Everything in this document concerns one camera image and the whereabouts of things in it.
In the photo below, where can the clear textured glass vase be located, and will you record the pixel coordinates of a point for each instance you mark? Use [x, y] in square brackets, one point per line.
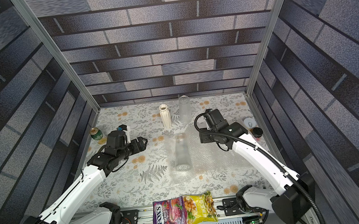
[185, 110]

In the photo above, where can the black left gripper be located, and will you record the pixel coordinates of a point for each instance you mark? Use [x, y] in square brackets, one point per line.
[135, 143]

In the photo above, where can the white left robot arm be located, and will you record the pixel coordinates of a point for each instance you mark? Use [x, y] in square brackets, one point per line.
[65, 207]

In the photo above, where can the purple Fox's candy bag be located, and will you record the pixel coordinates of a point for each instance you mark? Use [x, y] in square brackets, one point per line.
[170, 211]

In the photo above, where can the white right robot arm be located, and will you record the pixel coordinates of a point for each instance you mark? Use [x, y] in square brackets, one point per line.
[292, 195]

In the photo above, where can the frosted clear glass vase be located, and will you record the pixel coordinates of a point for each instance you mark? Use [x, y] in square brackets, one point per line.
[183, 159]

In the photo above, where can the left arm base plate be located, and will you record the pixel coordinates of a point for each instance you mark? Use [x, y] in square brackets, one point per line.
[125, 217]

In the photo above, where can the yellow snack bag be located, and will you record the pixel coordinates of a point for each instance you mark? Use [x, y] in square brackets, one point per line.
[200, 208]

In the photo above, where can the green beverage can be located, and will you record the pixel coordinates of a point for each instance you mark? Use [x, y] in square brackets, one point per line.
[96, 134]

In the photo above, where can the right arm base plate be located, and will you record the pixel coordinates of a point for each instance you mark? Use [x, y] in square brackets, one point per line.
[233, 207]

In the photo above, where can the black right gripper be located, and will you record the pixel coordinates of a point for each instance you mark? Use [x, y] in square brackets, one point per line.
[207, 135]

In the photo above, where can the white ribbed ceramic vase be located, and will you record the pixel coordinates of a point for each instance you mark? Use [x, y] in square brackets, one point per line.
[165, 116]

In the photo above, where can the red jam jar black lid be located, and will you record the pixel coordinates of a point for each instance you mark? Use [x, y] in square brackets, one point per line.
[257, 132]

